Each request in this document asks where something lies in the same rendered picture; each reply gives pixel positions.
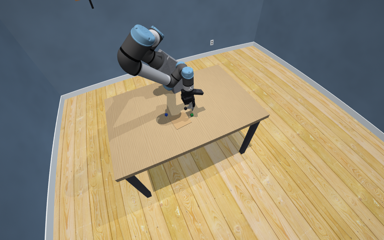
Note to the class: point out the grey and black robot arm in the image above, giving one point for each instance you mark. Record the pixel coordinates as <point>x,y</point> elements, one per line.
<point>139,46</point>

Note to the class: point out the tan square mat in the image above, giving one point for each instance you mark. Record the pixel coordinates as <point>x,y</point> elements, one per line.
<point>180,120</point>

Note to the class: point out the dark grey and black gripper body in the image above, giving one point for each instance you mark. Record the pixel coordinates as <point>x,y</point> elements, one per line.
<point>186,96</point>

